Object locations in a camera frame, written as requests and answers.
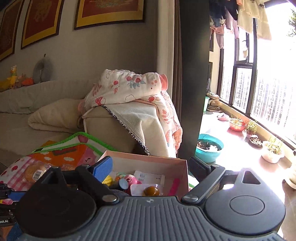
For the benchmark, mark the pink hanging garment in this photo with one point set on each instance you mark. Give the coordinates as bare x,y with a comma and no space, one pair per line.
218,34

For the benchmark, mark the black plush toy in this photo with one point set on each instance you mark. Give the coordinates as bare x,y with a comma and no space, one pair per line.
116,192

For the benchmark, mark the window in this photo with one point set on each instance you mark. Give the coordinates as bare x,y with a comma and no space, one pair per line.
253,69

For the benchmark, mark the brown plush toy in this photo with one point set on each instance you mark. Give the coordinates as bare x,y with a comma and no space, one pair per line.
19,81

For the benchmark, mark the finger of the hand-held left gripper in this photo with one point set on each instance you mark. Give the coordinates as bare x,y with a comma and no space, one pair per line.
17,196

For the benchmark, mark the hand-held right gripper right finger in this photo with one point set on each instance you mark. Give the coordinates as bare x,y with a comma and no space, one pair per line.
200,169

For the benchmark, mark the pink duck toy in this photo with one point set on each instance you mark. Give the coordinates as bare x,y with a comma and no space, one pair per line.
131,179

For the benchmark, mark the white packet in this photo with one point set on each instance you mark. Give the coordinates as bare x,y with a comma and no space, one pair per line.
150,177

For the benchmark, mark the clear cup with brown filling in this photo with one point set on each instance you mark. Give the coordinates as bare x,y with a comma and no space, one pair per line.
150,190

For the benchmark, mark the brown curtain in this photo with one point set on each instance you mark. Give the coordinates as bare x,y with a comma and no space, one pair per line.
177,58

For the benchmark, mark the cream hanging garment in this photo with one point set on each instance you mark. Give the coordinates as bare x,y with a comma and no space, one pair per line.
252,16

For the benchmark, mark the grey neck pillow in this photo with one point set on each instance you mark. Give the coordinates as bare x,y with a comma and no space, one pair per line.
47,67

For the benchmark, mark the pink slippers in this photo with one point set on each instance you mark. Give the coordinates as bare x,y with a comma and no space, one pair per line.
223,117

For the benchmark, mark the teal basin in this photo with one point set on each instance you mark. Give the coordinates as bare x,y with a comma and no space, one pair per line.
208,155

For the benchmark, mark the purple hanging garment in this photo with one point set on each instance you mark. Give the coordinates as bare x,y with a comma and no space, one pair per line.
233,25

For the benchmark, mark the beige sofa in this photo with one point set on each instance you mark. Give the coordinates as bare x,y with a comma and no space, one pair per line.
13,136

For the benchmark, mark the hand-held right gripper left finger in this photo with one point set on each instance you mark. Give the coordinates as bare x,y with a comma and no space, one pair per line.
103,169

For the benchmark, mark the white towel with dark trim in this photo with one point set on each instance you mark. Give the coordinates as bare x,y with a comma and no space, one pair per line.
138,120

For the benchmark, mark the pink cardboard box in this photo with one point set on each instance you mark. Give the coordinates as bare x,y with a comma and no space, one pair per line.
148,162

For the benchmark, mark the black cylinder with blue cap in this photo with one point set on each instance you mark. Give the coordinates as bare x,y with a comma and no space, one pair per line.
123,184

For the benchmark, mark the beige folded blanket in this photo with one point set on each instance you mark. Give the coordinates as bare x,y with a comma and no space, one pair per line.
53,115

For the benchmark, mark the framed wall picture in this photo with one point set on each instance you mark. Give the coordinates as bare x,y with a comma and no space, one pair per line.
108,11
41,20
7,27

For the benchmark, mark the dark hanging garment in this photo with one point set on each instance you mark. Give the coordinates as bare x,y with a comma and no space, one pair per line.
222,9

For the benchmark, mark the orange plush toy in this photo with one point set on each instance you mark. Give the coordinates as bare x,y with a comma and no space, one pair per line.
29,81

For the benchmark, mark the small potted plant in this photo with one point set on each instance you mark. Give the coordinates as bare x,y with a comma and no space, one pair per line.
251,129

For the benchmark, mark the red basin with plants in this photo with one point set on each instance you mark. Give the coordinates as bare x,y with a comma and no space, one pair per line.
237,127

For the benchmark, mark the white pot with plant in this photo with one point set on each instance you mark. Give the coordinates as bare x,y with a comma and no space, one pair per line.
271,156

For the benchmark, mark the yellow plush toy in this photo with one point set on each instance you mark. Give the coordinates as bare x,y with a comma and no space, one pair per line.
9,81

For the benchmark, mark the green bucket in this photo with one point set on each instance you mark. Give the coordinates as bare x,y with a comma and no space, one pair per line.
206,104

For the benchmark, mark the dark bowl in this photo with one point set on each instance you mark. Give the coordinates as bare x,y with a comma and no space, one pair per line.
255,142

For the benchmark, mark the packaged bread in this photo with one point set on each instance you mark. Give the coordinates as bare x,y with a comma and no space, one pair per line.
34,172

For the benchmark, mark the colourful play mat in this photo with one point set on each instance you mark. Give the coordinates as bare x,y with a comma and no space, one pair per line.
57,155

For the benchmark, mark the floral quilt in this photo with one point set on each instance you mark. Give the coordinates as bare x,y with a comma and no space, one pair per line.
124,85

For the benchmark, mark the small orange green toy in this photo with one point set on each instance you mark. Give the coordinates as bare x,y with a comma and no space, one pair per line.
119,177

